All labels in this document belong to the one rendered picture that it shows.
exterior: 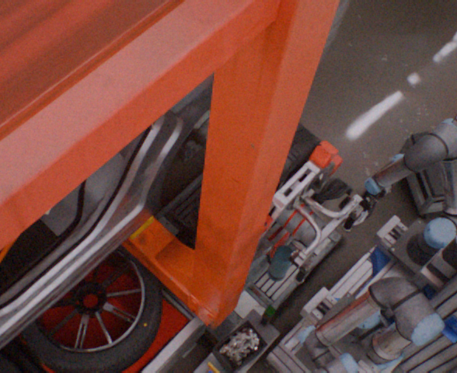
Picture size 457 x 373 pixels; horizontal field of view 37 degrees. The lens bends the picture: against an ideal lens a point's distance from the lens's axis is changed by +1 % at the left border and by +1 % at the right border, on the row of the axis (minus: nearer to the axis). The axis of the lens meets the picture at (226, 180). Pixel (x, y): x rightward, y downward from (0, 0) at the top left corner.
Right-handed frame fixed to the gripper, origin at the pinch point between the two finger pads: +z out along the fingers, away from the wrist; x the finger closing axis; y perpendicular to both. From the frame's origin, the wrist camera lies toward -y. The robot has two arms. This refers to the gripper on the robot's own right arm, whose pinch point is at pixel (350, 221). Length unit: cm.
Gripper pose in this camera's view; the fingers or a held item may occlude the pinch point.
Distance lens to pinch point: 305.3
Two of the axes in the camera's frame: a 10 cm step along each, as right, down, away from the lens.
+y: 0.8, -4.5, -8.9
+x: 7.3, 6.3, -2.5
